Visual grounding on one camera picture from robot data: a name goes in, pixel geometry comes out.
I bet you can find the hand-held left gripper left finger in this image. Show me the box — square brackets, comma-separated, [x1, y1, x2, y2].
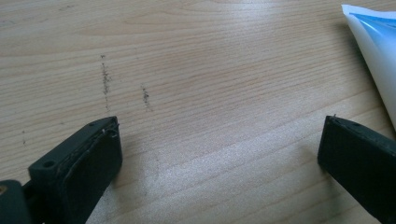
[27, 116, 123, 224]

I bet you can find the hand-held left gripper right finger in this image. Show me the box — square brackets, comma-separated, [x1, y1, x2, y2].
[317, 115, 396, 224]

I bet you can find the white and blue tube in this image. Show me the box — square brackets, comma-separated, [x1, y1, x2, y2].
[341, 4, 396, 131]

